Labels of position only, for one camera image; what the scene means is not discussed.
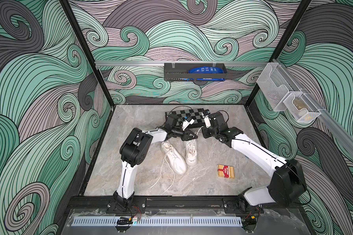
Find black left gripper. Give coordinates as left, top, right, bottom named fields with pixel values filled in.
left=171, top=128, right=198, bottom=143

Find white knit shoe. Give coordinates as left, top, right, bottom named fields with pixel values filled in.
left=161, top=141, right=187, bottom=175
left=185, top=139, right=198, bottom=166

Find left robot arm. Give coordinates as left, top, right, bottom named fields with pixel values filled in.
left=113, top=114, right=198, bottom=206

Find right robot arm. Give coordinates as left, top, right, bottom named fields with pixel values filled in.
left=202, top=110, right=307, bottom=207

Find black grey chessboard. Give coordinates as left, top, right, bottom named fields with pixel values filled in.
left=165, top=108, right=205, bottom=128

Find red yellow matchbox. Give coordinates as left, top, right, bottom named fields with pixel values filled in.
left=217, top=164, right=235, bottom=179

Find blue oval object in tray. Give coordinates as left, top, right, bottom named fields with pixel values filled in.
left=188, top=66, right=225, bottom=74

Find clear plastic bin large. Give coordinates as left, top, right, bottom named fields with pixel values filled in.
left=257, top=63, right=292, bottom=112

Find clear plastic bin small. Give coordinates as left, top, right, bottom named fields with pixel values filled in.
left=283, top=92, right=321, bottom=123

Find black wall tray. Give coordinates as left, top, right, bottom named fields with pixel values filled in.
left=164, top=63, right=227, bottom=81

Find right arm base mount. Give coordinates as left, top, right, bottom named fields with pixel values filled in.
left=223, top=197, right=264, bottom=216

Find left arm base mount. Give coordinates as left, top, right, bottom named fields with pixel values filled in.
left=107, top=196, right=146, bottom=215

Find aluminium rail back wall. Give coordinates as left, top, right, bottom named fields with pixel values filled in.
left=95, top=60, right=268, bottom=67

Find aluminium rail wall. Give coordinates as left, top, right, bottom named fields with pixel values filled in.
left=95, top=60, right=268, bottom=67
left=272, top=59, right=353, bottom=158

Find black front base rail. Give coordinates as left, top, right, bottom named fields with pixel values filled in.
left=66, top=195, right=302, bottom=210

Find white slotted cable duct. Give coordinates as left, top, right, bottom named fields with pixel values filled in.
left=71, top=216, right=242, bottom=227

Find aluminium rail right wall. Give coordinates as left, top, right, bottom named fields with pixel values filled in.
left=272, top=59, right=353, bottom=158

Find black corner frame post left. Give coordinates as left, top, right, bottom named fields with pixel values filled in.
left=59, top=0, right=115, bottom=110

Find black corner frame post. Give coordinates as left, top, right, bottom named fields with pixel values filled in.
left=59, top=0, right=115, bottom=110
left=245, top=0, right=311, bottom=109

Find black corner frame post right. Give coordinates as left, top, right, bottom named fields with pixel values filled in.
left=245, top=0, right=311, bottom=109

